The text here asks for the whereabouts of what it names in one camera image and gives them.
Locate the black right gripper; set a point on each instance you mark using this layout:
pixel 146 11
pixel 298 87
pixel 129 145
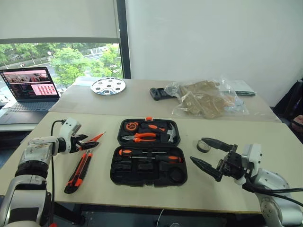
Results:
pixel 233 164

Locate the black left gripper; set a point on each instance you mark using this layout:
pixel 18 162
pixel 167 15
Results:
pixel 75 142

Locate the thin orange test pen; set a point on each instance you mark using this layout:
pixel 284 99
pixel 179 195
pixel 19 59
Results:
pixel 98 136

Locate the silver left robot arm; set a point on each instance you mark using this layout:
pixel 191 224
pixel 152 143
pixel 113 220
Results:
pixel 30 151

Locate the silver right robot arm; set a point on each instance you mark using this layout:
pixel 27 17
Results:
pixel 272 180

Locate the black plastic tool case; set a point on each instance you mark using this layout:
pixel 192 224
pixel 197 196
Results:
pixel 146 173

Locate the black tape roll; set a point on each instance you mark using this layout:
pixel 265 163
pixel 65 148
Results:
pixel 203 147

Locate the orange and black utility knife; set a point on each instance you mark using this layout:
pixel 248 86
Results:
pixel 79 172

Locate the orange and black tape measure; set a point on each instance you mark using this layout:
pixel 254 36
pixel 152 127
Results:
pixel 131 126

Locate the claw hammer with black grip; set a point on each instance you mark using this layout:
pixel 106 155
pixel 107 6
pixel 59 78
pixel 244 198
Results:
pixel 171 134

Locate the clear bag of tan parts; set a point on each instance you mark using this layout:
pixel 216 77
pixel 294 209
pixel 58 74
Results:
pixel 208 106
pixel 201 86

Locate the beige rectangular table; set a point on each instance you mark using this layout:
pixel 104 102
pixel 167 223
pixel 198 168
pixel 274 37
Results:
pixel 132 104

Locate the open dark laptop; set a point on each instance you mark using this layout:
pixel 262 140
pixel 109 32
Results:
pixel 28 104

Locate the small black device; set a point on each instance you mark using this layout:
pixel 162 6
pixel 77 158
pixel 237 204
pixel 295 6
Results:
pixel 159 93

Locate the black bag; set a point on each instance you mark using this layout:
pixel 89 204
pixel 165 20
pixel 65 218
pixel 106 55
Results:
pixel 292 99

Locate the white roller blind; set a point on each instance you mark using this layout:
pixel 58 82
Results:
pixel 59 19

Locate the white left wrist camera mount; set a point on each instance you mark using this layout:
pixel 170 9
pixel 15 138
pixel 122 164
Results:
pixel 67 128

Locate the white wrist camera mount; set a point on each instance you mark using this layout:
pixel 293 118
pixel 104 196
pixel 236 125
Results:
pixel 252 153
pixel 67 128

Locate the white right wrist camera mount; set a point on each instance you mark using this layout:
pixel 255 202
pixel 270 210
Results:
pixel 252 153

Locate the black window frame post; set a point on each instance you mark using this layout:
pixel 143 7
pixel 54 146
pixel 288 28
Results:
pixel 124 40

